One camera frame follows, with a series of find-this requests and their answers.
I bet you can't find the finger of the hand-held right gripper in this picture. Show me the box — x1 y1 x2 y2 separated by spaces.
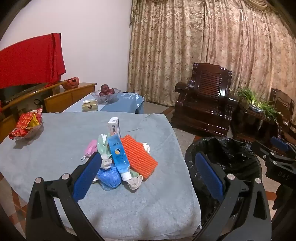
269 136 296 156
252 140 274 163

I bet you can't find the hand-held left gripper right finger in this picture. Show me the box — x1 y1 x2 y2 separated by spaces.
192 152 272 241

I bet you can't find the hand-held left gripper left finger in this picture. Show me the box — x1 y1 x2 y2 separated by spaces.
25 152 104 241

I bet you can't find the blue plastic shoe cover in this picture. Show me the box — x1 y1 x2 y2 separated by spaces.
94 163 122 191

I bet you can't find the black-lined trash bin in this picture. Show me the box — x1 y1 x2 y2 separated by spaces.
184 137 263 230

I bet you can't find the pink face mask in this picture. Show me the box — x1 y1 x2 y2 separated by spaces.
80 139 99 162

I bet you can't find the green rubber glove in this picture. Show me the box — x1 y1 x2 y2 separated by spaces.
97 133 112 160

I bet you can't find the blue toothpaste tube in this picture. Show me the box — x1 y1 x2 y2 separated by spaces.
107 135 133 181

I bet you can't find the white medicine box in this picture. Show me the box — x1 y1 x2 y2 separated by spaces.
108 117 121 138

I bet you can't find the orange foam net sleeve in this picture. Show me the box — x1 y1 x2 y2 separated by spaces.
120 136 159 180

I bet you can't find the dark wooden side table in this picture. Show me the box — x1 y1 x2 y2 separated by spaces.
231 102 285 142

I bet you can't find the grey-blue table cloth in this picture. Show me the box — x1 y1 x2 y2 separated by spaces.
0 111 201 240

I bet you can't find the dark wooden armchair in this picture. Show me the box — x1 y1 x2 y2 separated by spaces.
269 88 296 139
173 62 240 137

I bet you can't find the green potted plant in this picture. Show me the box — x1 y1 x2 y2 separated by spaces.
235 87 284 124

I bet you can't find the glass snack bowl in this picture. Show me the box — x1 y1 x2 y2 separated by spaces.
13 116 44 140

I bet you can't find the yellow tissue box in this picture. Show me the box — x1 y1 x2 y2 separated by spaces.
82 99 98 112

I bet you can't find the yellow snack packet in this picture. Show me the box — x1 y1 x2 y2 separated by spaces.
28 113 40 127

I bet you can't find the glass fruit bowl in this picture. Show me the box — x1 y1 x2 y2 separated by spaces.
91 89 121 104

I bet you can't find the wooden cabinet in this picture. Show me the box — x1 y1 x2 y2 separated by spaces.
0 81 97 142

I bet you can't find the small red snack packet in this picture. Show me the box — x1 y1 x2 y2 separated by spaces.
9 128 28 140

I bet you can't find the blue tablecloth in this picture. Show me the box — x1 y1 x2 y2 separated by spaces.
62 92 144 114

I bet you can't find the large red snack packet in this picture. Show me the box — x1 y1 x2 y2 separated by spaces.
15 111 37 129

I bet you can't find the black television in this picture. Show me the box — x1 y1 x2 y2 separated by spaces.
0 82 47 103

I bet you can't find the red cloth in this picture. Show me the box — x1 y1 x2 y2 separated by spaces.
0 33 66 90

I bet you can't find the patterned beige curtain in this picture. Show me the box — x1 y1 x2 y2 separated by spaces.
127 0 296 116

